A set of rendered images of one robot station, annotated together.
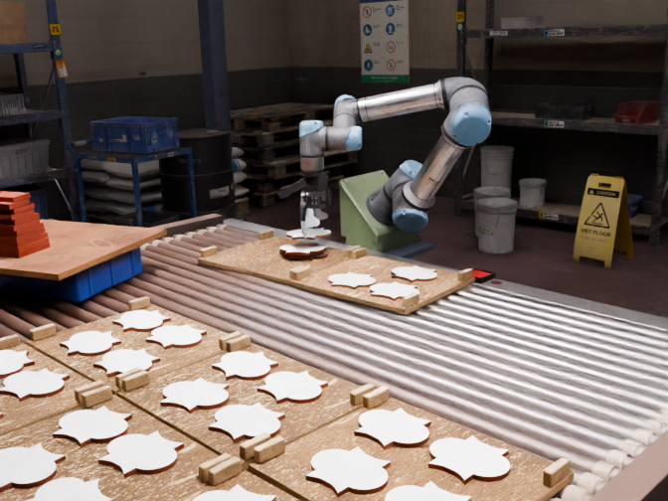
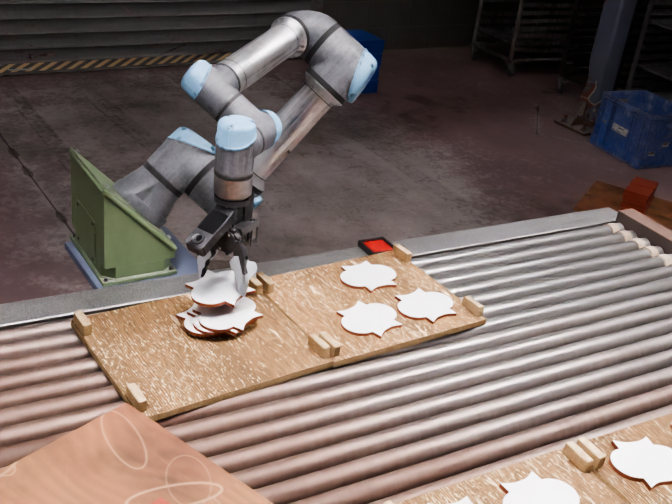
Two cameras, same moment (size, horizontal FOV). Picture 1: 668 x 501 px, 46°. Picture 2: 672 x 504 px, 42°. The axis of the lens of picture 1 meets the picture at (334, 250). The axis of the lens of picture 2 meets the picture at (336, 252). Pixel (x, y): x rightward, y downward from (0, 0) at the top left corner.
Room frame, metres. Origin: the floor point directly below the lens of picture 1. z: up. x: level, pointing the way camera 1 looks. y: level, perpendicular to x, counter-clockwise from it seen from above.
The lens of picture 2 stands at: (1.91, 1.56, 1.94)
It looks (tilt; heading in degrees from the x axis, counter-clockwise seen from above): 27 degrees down; 282
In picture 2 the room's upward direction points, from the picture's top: 7 degrees clockwise
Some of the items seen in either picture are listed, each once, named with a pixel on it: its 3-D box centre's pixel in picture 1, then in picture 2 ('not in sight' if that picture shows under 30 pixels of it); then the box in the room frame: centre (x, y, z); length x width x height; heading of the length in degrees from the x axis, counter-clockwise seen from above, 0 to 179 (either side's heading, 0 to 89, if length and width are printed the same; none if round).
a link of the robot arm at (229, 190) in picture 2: (312, 163); (231, 184); (2.45, 0.06, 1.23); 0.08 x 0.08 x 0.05
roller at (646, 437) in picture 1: (293, 322); (454, 402); (1.94, 0.11, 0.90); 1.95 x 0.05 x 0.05; 45
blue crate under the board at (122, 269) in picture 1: (71, 266); not in sight; (2.28, 0.79, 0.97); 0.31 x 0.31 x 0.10; 67
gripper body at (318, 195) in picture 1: (315, 189); (232, 220); (2.45, 0.05, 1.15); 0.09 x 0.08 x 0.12; 75
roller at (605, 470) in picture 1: (250, 339); (502, 449); (1.83, 0.22, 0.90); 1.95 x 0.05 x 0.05; 45
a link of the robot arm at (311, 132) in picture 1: (312, 138); (236, 146); (2.45, 0.06, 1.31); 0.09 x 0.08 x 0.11; 86
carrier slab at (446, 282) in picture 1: (383, 281); (368, 302); (2.18, -0.14, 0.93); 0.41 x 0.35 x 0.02; 49
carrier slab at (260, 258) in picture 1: (280, 257); (201, 343); (2.46, 0.17, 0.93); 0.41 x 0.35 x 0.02; 50
